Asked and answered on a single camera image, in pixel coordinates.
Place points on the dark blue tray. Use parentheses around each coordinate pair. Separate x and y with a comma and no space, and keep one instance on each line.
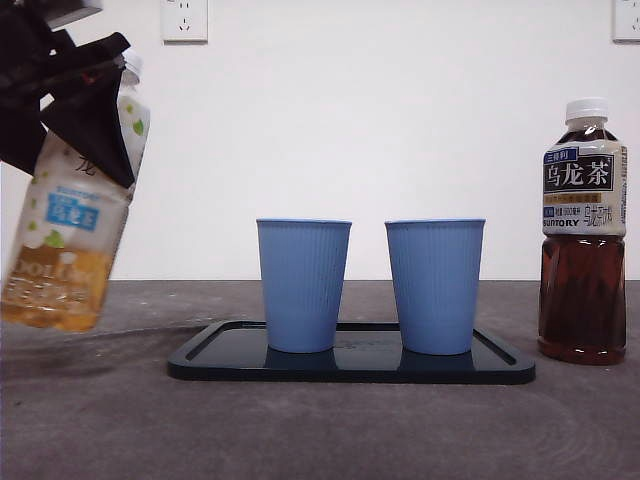
(350,369)

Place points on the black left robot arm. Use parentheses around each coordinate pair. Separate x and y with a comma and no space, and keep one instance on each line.
(20,75)

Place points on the blue ribbed cup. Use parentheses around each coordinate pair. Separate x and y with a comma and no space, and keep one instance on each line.
(302,285)
(435,285)

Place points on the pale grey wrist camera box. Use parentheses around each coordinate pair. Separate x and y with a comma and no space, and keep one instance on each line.
(75,10)

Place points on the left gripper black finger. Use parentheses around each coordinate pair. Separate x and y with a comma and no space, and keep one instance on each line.
(100,50)
(90,125)

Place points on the jasmine oolong tea bottle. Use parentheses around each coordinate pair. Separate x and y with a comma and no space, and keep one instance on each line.
(65,280)

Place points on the white wall socket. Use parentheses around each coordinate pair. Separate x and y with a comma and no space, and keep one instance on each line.
(184,20)
(627,20)

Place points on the dark oolong tea bottle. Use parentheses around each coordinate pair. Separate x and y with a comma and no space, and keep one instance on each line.
(582,300)

